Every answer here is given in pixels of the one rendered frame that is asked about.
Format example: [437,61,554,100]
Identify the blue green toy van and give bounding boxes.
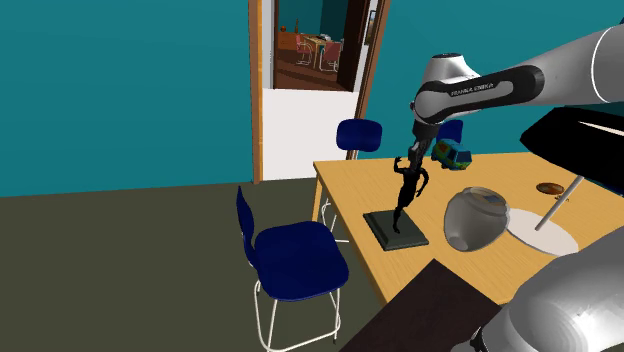
[430,138,474,172]

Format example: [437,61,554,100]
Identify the blue chair with white legs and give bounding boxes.
[235,184,351,352]
[435,118,465,145]
[319,118,384,245]

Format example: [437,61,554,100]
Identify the black figure statue on base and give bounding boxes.
[362,155,431,253]

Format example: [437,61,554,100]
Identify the grey round vase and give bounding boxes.
[442,186,512,254]

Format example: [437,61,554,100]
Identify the light wooden table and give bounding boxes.
[311,151,624,307]

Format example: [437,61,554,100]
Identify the small brown disc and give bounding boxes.
[535,181,566,197]

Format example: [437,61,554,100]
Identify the wooden table with red chairs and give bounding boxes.
[293,31,345,74]

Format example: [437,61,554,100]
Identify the black shade white desk lamp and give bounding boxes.
[506,106,624,258]

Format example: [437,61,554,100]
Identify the dark robot stand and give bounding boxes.
[338,258,504,352]

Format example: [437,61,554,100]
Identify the wooden door frame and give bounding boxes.
[247,0,392,185]

